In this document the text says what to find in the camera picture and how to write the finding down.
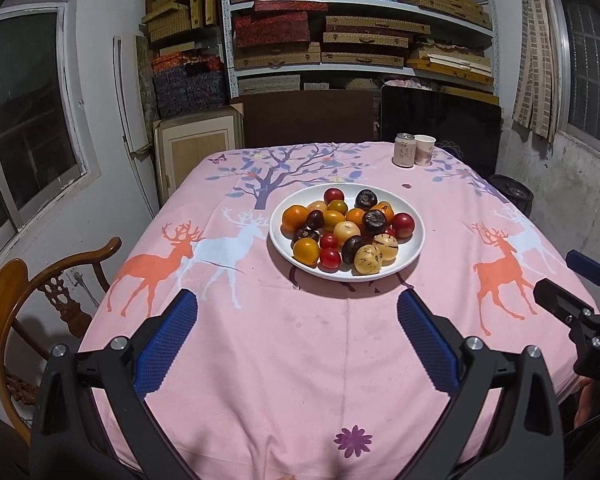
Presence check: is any pink deer print tablecloth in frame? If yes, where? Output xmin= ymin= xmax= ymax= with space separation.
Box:
xmin=77 ymin=141 xmax=600 ymax=476

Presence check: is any beige drink can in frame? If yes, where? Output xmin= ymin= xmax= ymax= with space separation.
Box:
xmin=393 ymin=133 xmax=416 ymax=167

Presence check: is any white metal shelf rack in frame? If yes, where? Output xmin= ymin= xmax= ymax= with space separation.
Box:
xmin=219 ymin=0 xmax=501 ymax=98

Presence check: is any beige patterned curtain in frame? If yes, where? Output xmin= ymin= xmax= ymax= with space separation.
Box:
xmin=511 ymin=0 xmax=561 ymax=140

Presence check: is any white leaning strip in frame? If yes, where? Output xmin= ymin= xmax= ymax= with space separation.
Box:
xmin=112 ymin=35 xmax=161 ymax=211

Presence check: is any dark red plum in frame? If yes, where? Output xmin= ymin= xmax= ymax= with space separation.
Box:
xmin=391 ymin=212 xmax=416 ymax=239

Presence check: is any framed light wooden panel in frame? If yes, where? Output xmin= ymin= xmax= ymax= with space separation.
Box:
xmin=153 ymin=103 xmax=245 ymax=201

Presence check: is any person's right hand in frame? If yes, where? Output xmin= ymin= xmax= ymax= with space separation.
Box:
xmin=574 ymin=377 xmax=600 ymax=428

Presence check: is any dark brown board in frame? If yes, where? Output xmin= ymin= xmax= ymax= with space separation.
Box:
xmin=241 ymin=89 xmax=381 ymax=148

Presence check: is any yellow-orange round fruit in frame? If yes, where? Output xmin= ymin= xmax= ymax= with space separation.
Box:
xmin=292 ymin=237 xmax=321 ymax=267

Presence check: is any stack of red patterned boxes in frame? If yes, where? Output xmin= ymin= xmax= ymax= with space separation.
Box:
xmin=232 ymin=1 xmax=328 ymax=51

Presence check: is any white round plate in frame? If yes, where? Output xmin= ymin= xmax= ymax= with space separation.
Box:
xmin=269 ymin=183 xmax=426 ymax=282

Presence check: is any pale yellow round fruit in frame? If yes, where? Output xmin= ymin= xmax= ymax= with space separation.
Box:
xmin=333 ymin=221 xmax=362 ymax=243

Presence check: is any striped pepino melon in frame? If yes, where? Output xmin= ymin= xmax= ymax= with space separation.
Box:
xmin=354 ymin=244 xmax=384 ymax=277

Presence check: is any pile of tan wooden cases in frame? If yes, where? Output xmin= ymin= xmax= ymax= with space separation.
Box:
xmin=141 ymin=0 xmax=220 ymax=43

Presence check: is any person's dark clothing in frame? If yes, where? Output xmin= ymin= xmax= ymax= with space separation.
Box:
xmin=562 ymin=405 xmax=600 ymax=480

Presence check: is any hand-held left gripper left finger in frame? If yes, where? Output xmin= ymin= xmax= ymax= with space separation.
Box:
xmin=29 ymin=288 xmax=201 ymax=480

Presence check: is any mottled grey slab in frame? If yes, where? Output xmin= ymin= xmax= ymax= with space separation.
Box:
xmin=135 ymin=35 xmax=161 ymax=121

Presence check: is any black round object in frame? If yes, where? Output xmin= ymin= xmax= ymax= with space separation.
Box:
xmin=487 ymin=174 xmax=535 ymax=218

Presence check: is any carved wooden chair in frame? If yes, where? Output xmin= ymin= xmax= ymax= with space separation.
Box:
xmin=0 ymin=236 xmax=123 ymax=446

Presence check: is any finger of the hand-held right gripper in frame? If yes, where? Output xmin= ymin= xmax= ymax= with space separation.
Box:
xmin=533 ymin=278 xmax=600 ymax=328
xmin=566 ymin=249 xmax=600 ymax=288

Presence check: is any white framed window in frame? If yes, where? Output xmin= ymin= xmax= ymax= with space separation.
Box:
xmin=0 ymin=0 xmax=101 ymax=251

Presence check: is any beige paper cup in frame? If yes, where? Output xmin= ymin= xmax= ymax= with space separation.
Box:
xmin=414 ymin=134 xmax=437 ymax=167

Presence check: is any barred window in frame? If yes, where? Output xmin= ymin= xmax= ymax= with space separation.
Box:
xmin=545 ymin=0 xmax=600 ymax=153

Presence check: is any black flat screen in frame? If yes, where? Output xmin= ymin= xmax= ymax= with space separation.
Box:
xmin=380 ymin=84 xmax=502 ymax=178

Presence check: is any large orange mandarin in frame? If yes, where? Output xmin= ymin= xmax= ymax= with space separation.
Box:
xmin=281 ymin=203 xmax=309 ymax=231

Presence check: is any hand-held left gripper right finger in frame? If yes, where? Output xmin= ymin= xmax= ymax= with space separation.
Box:
xmin=396 ymin=289 xmax=566 ymax=480

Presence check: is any stack of woven tan boxes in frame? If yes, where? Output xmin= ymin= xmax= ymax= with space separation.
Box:
xmin=228 ymin=0 xmax=496 ymax=93

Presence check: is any stack of blue patterned boxes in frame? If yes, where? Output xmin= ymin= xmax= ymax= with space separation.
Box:
xmin=151 ymin=52 xmax=227 ymax=120

